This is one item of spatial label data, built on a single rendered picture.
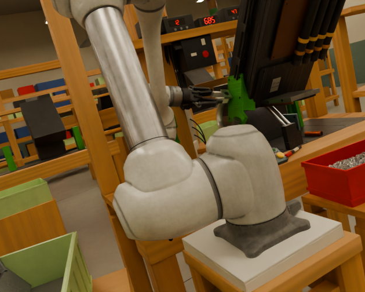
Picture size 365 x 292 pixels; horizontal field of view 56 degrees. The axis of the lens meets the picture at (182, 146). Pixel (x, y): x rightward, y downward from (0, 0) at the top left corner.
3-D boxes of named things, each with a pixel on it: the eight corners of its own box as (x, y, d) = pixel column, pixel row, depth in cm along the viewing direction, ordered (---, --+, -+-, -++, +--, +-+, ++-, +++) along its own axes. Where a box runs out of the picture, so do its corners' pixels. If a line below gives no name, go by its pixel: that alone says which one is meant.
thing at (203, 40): (218, 63, 175) (210, 33, 172) (188, 70, 169) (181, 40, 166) (206, 67, 186) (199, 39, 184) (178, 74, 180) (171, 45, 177)
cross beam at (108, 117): (297, 72, 221) (294, 58, 219) (101, 129, 172) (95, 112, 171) (292, 73, 225) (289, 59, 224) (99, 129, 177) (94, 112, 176)
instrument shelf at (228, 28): (285, 17, 189) (283, 10, 188) (132, 50, 156) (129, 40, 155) (258, 29, 212) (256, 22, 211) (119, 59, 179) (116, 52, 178)
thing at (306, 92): (321, 94, 145) (319, 87, 145) (291, 104, 139) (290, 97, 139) (263, 101, 181) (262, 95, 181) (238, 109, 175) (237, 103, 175)
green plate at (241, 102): (257, 121, 154) (256, 74, 153) (241, 121, 151) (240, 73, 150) (242, 121, 164) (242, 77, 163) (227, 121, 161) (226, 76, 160)
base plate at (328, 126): (373, 120, 171) (372, 116, 171) (177, 199, 130) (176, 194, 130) (310, 121, 210) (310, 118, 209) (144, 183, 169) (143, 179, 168)
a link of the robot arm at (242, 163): (301, 208, 80) (281, 117, 76) (231, 237, 76) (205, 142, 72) (266, 191, 95) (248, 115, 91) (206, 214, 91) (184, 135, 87)
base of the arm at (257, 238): (325, 219, 83) (321, 199, 82) (251, 260, 75) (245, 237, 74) (277, 202, 100) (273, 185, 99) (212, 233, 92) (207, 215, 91)
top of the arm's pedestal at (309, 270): (364, 250, 80) (361, 234, 79) (256, 319, 67) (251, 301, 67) (272, 219, 109) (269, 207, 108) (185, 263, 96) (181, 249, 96)
